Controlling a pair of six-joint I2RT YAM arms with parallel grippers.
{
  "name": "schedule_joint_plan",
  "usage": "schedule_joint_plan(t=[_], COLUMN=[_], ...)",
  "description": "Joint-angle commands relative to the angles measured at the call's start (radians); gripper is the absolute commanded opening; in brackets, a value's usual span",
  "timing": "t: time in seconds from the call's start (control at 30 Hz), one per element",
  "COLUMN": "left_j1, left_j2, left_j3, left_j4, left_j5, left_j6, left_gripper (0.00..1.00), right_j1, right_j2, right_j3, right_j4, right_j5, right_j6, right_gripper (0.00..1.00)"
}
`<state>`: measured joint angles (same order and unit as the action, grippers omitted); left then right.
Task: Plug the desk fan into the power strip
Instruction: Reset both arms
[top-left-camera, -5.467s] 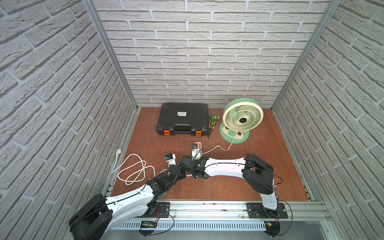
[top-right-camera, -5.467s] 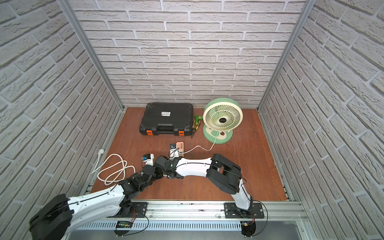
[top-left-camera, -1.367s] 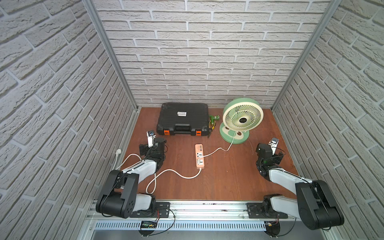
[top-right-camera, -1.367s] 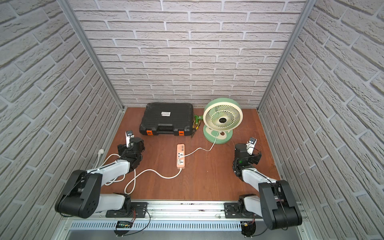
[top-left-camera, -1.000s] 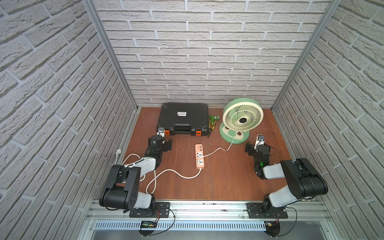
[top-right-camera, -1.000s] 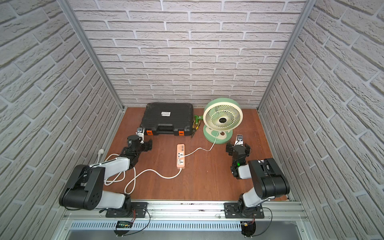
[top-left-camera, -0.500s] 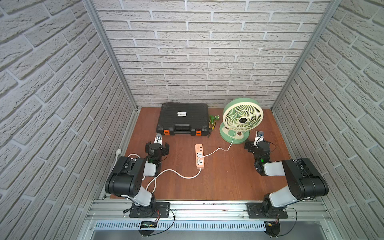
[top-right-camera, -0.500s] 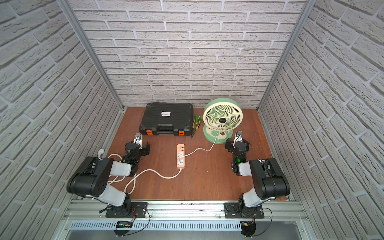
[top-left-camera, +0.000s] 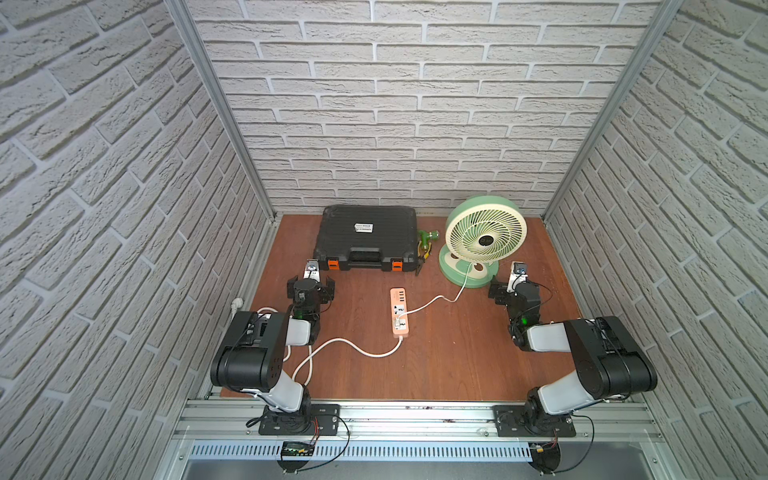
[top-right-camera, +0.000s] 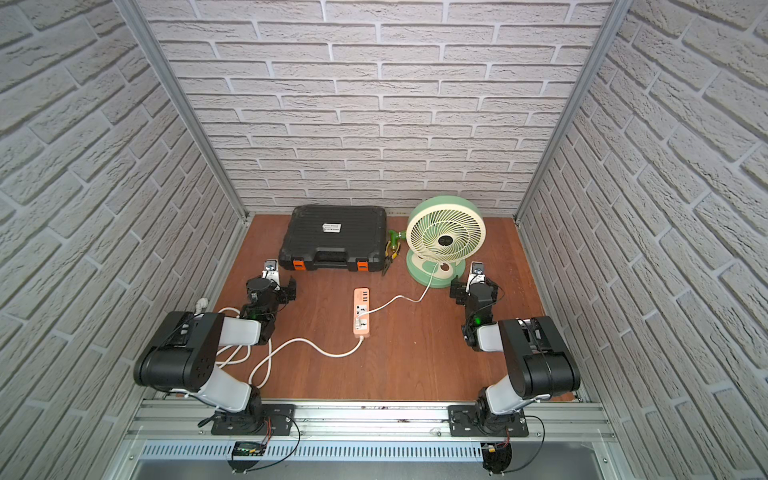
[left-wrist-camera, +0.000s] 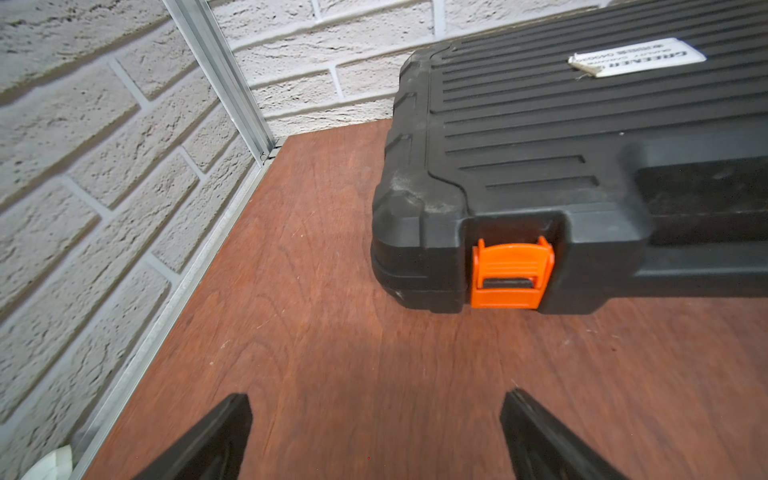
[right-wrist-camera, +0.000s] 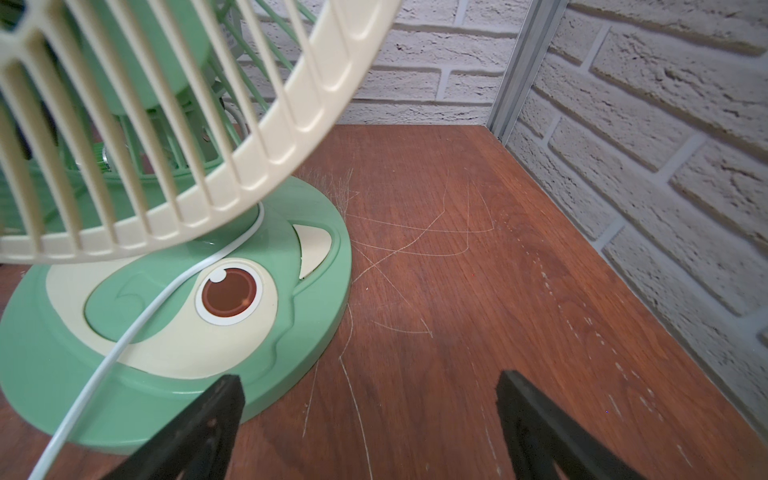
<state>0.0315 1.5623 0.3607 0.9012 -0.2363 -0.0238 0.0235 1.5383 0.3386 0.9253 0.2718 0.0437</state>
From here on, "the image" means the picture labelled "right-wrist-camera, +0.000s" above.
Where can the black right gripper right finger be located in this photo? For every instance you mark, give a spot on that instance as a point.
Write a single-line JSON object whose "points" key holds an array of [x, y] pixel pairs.
{"points": [[544, 442]]}

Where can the green and cream desk fan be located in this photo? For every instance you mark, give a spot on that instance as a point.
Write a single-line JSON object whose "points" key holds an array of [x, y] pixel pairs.
{"points": [[137, 139]]}

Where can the aluminium corner frame post right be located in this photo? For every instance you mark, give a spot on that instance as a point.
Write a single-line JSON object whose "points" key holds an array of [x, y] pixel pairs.
{"points": [[538, 30]]}

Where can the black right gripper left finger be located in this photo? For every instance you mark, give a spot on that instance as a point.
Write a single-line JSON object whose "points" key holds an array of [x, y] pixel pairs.
{"points": [[197, 443]]}

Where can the white fan power cord plug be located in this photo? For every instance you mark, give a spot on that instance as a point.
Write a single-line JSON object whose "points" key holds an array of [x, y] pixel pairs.
{"points": [[74, 413]]}

